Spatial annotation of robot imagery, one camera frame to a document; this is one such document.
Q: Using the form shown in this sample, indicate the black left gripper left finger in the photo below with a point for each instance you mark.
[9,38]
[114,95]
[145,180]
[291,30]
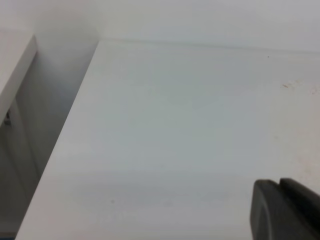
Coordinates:
[277,216]

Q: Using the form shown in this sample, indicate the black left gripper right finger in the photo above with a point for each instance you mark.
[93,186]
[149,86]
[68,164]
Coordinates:
[295,189]

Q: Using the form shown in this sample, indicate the white side table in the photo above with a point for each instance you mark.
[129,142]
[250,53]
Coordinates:
[17,51]

